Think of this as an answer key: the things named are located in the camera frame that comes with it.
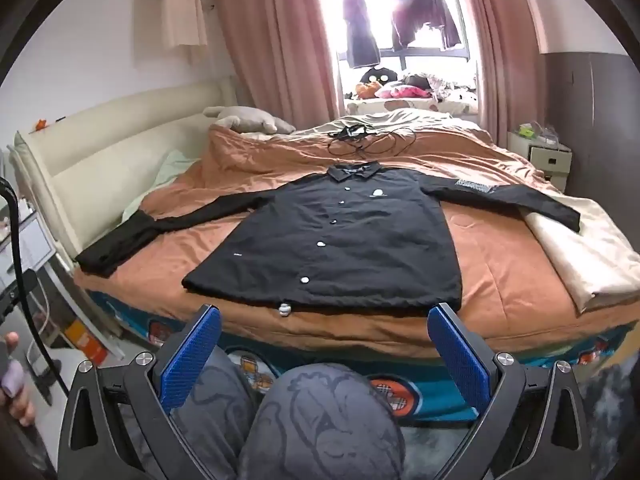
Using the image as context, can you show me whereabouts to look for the pink plush toy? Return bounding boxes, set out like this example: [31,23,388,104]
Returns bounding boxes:
[375,85,431,100]

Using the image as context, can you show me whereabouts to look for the cream folded blanket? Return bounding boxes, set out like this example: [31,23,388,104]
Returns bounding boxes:
[520,195,640,317]

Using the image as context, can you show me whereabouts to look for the white nightstand with drawer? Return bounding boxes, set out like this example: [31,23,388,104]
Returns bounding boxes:
[0,200,68,346]

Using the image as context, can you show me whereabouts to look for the teal printed bed sheet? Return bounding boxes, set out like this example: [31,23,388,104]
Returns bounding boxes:
[75,280,636,426]

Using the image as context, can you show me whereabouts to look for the orange bed blanket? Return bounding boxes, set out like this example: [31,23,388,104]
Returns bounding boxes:
[75,122,596,361]

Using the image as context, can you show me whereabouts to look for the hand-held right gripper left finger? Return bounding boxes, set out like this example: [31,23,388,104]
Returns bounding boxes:
[56,304,223,480]

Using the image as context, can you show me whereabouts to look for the dark hanging garment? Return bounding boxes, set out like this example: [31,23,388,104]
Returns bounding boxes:
[337,0,381,68]
[380,0,461,51]

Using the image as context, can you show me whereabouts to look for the cream upholstered headboard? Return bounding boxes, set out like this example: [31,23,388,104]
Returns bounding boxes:
[12,80,236,261]

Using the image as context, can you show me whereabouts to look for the cream hanging cloth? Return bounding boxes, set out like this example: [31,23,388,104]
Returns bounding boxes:
[160,0,208,51]

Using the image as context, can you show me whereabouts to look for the small white nightstand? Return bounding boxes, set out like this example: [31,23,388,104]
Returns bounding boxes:
[507,130,572,193]

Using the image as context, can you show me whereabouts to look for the black cable bundle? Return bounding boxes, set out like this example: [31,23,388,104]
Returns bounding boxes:
[327,122,416,157]

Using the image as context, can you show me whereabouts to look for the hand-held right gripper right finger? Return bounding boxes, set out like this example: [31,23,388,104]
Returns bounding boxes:
[427,302,593,480]

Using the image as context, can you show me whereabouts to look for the grey plush toy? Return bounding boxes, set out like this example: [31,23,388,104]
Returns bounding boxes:
[202,106,297,135]

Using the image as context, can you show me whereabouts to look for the person's left hand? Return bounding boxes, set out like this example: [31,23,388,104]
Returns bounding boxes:
[0,332,37,428]

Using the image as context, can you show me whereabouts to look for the black button-up jacket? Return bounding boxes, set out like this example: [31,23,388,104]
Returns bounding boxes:
[152,161,582,317]

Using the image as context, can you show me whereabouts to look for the printed cloth pile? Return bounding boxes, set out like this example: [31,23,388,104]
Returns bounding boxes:
[430,77,476,102]

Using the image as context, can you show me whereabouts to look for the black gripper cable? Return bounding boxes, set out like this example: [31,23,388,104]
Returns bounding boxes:
[0,177,68,406]

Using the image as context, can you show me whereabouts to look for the orange cardboard box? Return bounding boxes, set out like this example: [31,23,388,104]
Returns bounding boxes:
[65,320,108,363]

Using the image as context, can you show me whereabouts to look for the pink curtain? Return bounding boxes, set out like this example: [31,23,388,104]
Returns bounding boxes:
[212,0,346,131]
[452,0,546,148]

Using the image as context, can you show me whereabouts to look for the pale green pillow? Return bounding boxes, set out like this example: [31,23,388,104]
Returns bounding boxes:
[122,149,201,221]

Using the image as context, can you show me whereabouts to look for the folded black garment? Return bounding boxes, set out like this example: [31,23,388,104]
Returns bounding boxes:
[74,210,163,277]

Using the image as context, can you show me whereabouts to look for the black plush toy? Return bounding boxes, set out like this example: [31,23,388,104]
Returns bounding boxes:
[360,66,398,86]

